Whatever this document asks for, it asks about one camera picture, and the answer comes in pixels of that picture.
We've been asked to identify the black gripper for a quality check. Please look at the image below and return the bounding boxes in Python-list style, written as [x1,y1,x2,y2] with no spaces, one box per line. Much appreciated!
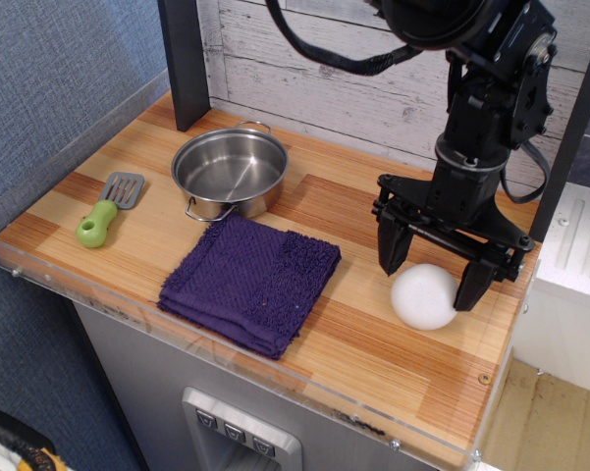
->
[373,154,534,311]

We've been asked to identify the white toy mushroom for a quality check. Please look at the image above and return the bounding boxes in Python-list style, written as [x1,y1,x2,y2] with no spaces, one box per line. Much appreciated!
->
[391,264,457,331]

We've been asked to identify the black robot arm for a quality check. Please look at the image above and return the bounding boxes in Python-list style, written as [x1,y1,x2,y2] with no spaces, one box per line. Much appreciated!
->
[374,1,557,311]

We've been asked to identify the stainless steel pot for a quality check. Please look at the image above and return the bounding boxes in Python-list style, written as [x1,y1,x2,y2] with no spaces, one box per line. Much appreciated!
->
[171,121,290,223]

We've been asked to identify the white sink drainboard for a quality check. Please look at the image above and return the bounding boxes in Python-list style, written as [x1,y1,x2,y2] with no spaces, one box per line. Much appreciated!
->
[537,183,590,295]

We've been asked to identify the clear acrylic guard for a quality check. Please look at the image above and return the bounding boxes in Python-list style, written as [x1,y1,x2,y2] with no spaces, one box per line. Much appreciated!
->
[0,62,536,470]

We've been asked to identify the purple folded cloth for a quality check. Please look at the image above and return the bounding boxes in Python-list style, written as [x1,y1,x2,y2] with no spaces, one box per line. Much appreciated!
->
[158,216,342,360]

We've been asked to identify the silver dispenser panel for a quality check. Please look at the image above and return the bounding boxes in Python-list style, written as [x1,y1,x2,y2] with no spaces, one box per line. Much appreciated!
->
[182,387,303,470]

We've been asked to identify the grey toy fridge cabinet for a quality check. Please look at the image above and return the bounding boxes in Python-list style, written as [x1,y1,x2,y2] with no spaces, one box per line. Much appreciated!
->
[76,304,431,470]

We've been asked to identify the green grey toy spatula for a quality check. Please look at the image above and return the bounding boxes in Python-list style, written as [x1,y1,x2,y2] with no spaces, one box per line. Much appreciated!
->
[76,172,145,248]

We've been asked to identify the black yellow object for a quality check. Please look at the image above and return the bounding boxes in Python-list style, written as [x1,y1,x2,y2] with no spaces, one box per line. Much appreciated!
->
[0,411,70,471]

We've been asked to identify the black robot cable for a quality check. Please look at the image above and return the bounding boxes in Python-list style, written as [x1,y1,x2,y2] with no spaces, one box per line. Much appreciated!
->
[264,0,423,78]

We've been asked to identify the dark right shelf post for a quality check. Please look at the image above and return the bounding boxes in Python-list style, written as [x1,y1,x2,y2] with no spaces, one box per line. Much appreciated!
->
[527,0,590,243]

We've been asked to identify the dark shelf post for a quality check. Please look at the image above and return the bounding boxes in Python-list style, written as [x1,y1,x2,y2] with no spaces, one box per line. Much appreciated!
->
[527,0,590,243]
[157,0,211,131]

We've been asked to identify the dark left shelf post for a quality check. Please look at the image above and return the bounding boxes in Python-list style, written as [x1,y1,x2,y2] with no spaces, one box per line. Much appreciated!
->
[157,0,211,131]

